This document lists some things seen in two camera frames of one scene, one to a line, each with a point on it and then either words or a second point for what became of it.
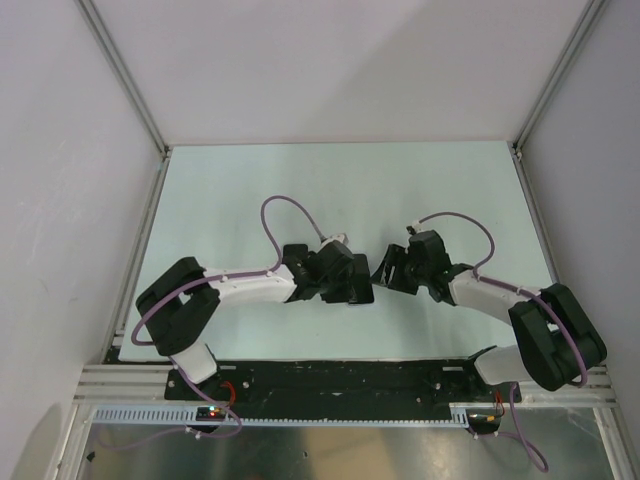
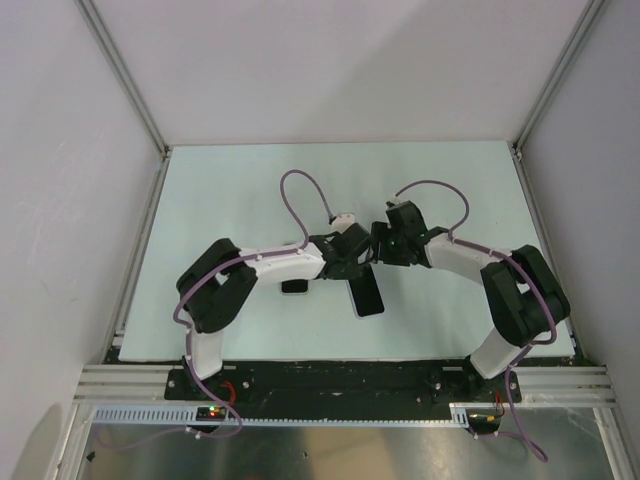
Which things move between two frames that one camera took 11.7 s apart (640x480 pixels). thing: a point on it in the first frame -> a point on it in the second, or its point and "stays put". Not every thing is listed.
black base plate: [345, 383] stays put
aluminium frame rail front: [146, 383] stays put
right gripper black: [395, 255] -> [379, 233]
